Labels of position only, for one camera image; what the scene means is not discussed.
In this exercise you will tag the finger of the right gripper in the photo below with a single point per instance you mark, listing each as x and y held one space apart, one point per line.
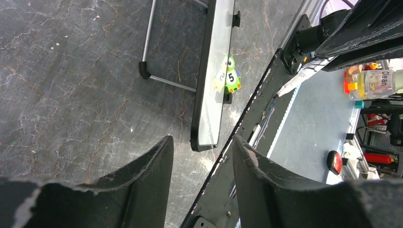
368 24
389 49

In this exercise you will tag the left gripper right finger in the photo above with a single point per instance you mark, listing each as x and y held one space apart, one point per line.
271 196

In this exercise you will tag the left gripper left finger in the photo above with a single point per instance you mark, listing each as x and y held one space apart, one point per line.
134 196

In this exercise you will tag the white marker brown cap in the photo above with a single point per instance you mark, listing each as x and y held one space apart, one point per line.
307 71

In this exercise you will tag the white whiteboard black frame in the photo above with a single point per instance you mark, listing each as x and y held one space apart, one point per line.
208 103

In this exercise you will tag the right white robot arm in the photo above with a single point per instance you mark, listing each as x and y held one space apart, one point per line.
306 38

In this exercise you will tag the clear bottle with label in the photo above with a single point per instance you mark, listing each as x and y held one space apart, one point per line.
372 84

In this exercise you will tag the red emergency stop button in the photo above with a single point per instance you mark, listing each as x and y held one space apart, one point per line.
334 162

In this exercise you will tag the red fire extinguisher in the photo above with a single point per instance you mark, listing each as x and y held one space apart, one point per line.
380 158

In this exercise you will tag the green owl number block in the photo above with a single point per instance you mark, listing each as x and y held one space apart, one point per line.
227 78

